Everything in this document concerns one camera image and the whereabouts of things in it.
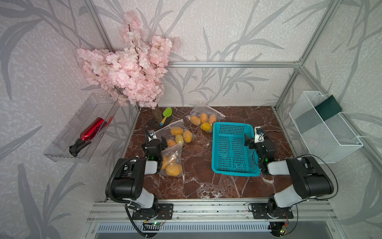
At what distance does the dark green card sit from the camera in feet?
2.25

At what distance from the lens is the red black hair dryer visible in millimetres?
585

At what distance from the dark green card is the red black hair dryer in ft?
3.34
